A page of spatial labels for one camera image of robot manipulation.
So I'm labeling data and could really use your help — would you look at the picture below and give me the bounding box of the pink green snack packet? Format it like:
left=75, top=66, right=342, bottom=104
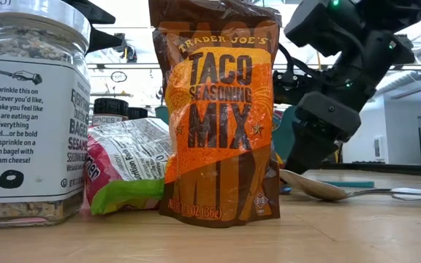
left=85, top=117, right=173, bottom=216

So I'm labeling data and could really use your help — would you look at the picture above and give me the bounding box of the iridescent purple spoon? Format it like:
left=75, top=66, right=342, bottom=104
left=279, top=180, right=376, bottom=195
left=278, top=168, right=421, bottom=205

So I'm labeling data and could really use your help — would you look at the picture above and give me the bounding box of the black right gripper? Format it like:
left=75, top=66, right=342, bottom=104
left=274, top=36, right=394, bottom=175

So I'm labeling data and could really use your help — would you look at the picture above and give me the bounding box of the long ceiling light bar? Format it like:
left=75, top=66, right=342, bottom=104
left=86, top=62, right=421, bottom=72

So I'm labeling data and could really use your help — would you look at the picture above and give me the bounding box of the black metal table frame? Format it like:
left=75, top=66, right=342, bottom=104
left=319, top=161, right=421, bottom=179

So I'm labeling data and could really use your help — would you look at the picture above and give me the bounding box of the brown orange taco seasoning packet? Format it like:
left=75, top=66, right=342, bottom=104
left=148, top=0, right=283, bottom=229

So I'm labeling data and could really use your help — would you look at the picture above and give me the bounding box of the black lid spices jar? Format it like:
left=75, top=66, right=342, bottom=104
left=91, top=97, right=129, bottom=127

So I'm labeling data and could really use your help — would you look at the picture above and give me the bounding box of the black ceiling cable reel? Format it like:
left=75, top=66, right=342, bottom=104
left=114, top=31, right=139, bottom=64

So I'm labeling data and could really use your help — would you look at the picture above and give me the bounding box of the teal plastic bin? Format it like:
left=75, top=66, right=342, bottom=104
left=154, top=104, right=301, bottom=164

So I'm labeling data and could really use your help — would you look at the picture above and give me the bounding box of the white lid bagel seasoning jar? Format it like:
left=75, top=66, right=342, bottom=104
left=0, top=0, right=91, bottom=230

